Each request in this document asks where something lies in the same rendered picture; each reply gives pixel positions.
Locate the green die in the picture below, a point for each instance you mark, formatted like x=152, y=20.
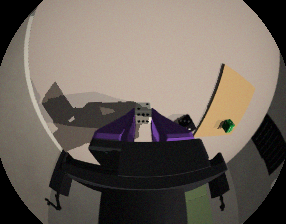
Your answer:
x=228, y=125

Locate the tan mat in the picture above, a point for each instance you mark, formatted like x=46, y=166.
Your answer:
x=230, y=101

